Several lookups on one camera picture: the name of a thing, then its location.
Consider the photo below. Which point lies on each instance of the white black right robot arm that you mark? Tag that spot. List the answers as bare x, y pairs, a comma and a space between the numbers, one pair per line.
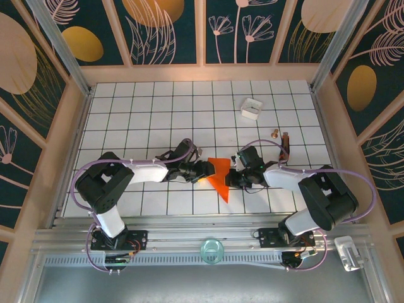
331, 202

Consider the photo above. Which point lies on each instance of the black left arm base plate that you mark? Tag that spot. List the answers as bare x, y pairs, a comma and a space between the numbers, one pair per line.
139, 240

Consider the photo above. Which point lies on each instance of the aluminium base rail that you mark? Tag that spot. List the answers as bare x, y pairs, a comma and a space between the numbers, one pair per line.
189, 233

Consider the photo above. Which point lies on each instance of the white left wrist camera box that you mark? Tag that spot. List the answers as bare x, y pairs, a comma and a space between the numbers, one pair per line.
197, 152

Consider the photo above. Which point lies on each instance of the aluminium table side rail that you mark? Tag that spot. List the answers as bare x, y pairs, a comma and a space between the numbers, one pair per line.
71, 151
334, 142

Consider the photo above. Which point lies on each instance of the aluminium frame post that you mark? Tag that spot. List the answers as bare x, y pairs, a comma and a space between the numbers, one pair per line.
60, 44
341, 38

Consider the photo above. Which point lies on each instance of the clear green glass cup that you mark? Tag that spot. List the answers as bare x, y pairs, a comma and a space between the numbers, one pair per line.
212, 251

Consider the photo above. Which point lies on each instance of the clear acrylic holder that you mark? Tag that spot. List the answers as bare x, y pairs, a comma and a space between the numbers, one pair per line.
349, 254

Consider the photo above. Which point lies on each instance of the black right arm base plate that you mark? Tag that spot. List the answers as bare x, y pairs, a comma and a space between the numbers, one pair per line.
268, 238

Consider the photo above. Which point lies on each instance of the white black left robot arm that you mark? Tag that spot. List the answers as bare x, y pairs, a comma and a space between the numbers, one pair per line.
101, 186

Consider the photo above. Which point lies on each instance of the white square container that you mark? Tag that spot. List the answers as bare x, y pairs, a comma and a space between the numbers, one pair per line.
251, 116

